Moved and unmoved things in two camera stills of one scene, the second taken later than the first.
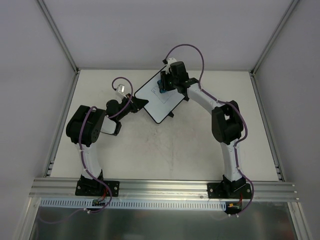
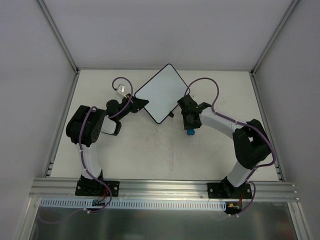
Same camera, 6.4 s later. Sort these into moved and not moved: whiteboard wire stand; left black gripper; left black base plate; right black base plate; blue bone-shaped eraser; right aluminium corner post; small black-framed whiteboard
Moved: blue bone-shaped eraser
Not moved: left black base plate; small black-framed whiteboard; right aluminium corner post; right black base plate; whiteboard wire stand; left black gripper
